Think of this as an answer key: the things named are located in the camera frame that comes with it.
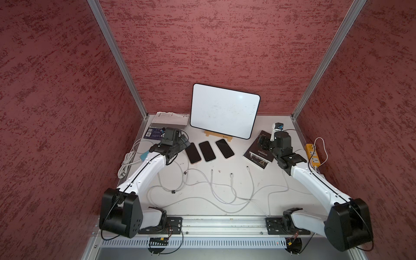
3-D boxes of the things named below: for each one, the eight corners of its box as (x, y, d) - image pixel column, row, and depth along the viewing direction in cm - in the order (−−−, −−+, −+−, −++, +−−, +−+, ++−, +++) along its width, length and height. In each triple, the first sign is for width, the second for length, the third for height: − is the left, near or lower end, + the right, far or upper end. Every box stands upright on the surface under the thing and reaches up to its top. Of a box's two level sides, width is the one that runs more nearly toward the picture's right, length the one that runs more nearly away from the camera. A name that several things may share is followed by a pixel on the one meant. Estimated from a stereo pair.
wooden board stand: (204, 135, 109) (204, 132, 106) (205, 133, 110) (205, 129, 107) (231, 142, 106) (231, 138, 103) (231, 139, 107) (232, 136, 104)
